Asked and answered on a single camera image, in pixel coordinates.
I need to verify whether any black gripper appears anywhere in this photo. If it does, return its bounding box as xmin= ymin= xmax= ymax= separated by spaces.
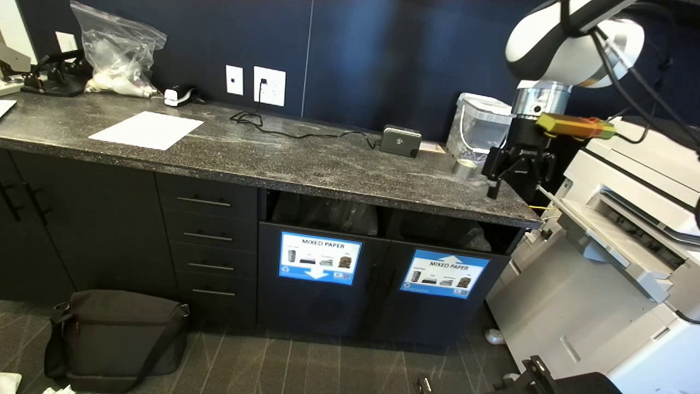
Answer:
xmin=480 ymin=117 xmax=564 ymax=203

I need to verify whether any black shoulder bag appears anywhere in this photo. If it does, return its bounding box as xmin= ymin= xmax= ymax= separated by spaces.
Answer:
xmin=41 ymin=287 xmax=193 ymax=394

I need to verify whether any black bin liner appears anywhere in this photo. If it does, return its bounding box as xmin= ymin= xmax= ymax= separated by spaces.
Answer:
xmin=384 ymin=209 xmax=512 ymax=257

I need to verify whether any small black box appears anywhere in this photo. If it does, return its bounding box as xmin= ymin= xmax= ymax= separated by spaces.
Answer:
xmin=379 ymin=126 xmax=424 ymax=159

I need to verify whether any grey white office printer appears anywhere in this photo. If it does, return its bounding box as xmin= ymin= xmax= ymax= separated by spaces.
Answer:
xmin=485 ymin=117 xmax=700 ymax=394

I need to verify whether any blue sign with down arrow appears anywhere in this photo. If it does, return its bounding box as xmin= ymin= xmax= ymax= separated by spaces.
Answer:
xmin=275 ymin=231 xmax=365 ymax=290

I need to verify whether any small white adapter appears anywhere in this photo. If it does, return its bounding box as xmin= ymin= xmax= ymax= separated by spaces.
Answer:
xmin=161 ymin=85 xmax=193 ymax=110

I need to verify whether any dark cabinet with stone counter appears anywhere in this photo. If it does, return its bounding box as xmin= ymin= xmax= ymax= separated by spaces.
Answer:
xmin=0 ymin=90 xmax=543 ymax=349

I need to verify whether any clear plastic bag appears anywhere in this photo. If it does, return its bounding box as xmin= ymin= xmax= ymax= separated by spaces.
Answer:
xmin=69 ymin=0 xmax=170 ymax=98

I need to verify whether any small white card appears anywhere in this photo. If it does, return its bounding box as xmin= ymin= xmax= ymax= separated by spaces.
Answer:
xmin=51 ymin=29 xmax=80 ymax=55

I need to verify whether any black pouch on counter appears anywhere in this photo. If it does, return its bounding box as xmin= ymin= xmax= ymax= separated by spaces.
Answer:
xmin=19 ymin=49 xmax=93 ymax=98

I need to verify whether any white floor scrap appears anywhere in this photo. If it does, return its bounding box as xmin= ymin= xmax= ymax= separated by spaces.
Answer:
xmin=0 ymin=371 xmax=23 ymax=394

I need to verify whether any clear plastic bucket with handle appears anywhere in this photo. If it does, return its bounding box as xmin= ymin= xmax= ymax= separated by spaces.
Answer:
xmin=443 ymin=90 xmax=516 ymax=172

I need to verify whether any black cart frame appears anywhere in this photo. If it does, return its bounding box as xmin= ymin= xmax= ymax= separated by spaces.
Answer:
xmin=498 ymin=355 xmax=621 ymax=394

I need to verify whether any large white wall outlet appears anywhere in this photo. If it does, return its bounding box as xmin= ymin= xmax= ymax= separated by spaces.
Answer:
xmin=252 ymin=63 xmax=289 ymax=110

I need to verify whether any black power cable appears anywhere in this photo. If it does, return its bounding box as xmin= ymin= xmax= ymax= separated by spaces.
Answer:
xmin=228 ymin=74 xmax=384 ymax=151

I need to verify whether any small white wall plate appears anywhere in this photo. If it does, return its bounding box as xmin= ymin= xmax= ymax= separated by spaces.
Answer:
xmin=222 ymin=62 xmax=246 ymax=98

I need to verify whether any silver drawer handle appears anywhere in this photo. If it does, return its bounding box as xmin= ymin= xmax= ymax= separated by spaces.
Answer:
xmin=185 ymin=260 xmax=235 ymax=274
xmin=190 ymin=287 xmax=237 ymax=300
xmin=174 ymin=196 xmax=233 ymax=211
xmin=181 ymin=231 xmax=235 ymax=246

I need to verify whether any black cabinet door handle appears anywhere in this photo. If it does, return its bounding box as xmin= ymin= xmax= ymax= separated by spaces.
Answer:
xmin=0 ymin=183 xmax=23 ymax=225
xmin=23 ymin=183 xmax=51 ymax=225

